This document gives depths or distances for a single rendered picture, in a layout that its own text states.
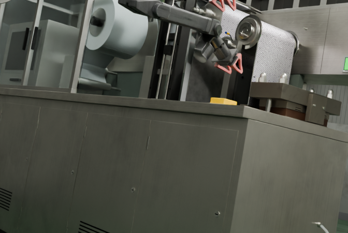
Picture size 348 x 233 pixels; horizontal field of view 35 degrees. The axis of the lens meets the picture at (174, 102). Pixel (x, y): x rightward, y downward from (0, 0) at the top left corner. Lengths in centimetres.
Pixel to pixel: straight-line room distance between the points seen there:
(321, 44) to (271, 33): 26
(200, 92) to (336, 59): 63
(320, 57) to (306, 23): 19
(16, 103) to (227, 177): 177
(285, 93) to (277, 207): 43
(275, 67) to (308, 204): 59
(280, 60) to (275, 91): 31
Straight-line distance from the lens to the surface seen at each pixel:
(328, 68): 249
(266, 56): 237
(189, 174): 208
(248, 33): 234
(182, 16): 191
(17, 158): 327
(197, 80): 261
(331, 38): 252
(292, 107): 221
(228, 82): 232
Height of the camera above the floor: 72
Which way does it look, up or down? 4 degrees up
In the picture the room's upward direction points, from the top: 10 degrees clockwise
